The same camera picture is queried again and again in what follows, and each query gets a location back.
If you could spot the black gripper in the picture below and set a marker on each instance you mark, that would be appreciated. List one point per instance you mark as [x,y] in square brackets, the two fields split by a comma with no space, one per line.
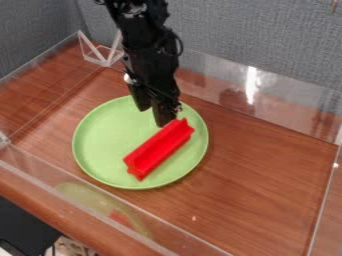
[154,48]

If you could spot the red block carrot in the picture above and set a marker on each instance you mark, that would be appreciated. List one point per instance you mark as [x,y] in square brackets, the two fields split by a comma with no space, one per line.
[154,151]

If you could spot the green round plate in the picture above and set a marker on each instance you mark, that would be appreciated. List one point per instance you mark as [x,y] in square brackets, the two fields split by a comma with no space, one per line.
[113,130]

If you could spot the clear acrylic corner bracket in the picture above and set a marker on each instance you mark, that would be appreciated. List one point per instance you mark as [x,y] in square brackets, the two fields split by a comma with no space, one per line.
[99,54]

